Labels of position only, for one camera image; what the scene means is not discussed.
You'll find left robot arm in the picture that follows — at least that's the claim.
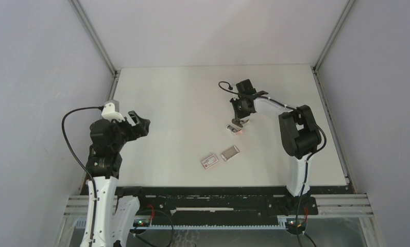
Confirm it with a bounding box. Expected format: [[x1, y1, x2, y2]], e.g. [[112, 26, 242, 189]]
[[80, 111, 150, 246]]

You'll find red white staple box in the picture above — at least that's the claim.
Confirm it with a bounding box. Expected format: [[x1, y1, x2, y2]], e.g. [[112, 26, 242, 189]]
[[200, 154, 219, 169]]

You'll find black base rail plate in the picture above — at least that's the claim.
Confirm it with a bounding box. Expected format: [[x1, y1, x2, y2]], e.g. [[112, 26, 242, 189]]
[[80, 185, 356, 227]]

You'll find left aluminium frame post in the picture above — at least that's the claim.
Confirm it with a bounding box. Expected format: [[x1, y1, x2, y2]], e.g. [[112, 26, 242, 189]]
[[69, 0, 121, 77]]

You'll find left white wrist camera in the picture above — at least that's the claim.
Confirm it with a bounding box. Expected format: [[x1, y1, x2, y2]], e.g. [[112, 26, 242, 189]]
[[101, 100, 125, 122]]

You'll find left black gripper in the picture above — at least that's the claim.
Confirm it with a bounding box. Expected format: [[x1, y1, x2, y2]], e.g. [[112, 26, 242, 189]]
[[109, 111, 149, 151]]

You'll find black camera cable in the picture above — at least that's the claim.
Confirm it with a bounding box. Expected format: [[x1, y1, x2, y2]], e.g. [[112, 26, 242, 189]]
[[61, 106, 105, 185], [218, 80, 240, 98]]

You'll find right black camera cable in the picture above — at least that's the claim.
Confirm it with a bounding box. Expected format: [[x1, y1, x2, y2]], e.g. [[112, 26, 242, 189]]
[[218, 80, 240, 98]]

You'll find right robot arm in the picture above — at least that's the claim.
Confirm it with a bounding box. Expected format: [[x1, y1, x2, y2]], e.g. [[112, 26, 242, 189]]
[[227, 79, 327, 214]]

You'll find pink white stapler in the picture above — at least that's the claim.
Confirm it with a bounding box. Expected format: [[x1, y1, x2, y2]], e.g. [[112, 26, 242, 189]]
[[227, 125, 244, 136]]

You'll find aluminium frame post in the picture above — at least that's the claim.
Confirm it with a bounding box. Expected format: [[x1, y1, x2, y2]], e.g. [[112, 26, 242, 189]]
[[312, 0, 357, 74], [69, 0, 121, 77]]

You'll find right aluminium frame post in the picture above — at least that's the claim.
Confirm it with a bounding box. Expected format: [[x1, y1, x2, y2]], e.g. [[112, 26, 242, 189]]
[[312, 0, 357, 74]]

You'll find left black camera cable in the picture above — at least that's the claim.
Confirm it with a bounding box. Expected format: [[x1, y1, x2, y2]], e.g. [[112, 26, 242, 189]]
[[61, 106, 105, 185]]

